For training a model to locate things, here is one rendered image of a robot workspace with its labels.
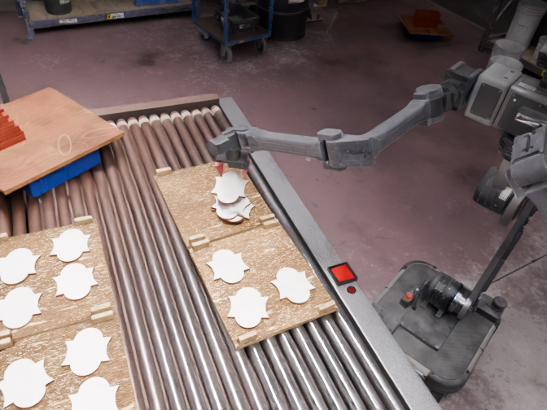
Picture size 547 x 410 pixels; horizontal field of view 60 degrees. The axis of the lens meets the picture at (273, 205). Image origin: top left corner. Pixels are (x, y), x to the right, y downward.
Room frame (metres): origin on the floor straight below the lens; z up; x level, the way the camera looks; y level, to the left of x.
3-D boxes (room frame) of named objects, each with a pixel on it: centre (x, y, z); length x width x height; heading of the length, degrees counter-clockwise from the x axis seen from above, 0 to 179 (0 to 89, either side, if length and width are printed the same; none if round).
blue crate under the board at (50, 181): (1.45, 0.92, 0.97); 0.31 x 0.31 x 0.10; 56
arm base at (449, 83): (1.39, -0.51, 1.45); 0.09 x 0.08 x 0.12; 54
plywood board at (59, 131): (1.49, 0.98, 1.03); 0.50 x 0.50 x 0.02; 56
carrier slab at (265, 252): (0.99, 0.02, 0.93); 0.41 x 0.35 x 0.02; 31
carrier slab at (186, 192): (1.35, 0.23, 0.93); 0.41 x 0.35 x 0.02; 31
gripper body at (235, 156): (1.35, 0.16, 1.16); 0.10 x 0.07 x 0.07; 87
